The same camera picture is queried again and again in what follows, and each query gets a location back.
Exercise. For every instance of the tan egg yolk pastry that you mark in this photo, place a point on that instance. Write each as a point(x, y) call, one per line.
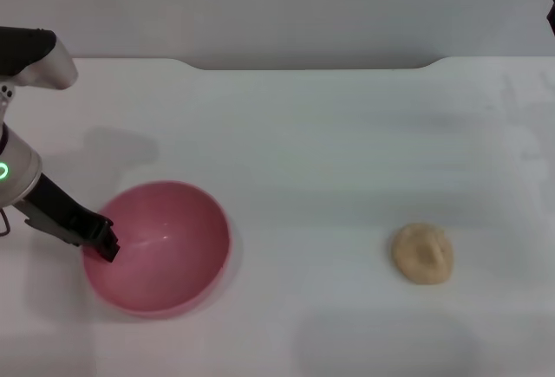
point(422, 255)

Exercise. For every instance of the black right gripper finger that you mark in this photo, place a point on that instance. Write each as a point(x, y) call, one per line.
point(552, 18)

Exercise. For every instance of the pink plastic bowl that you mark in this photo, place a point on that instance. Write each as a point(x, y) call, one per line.
point(169, 260)

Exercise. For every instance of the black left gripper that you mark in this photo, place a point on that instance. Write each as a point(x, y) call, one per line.
point(56, 212)

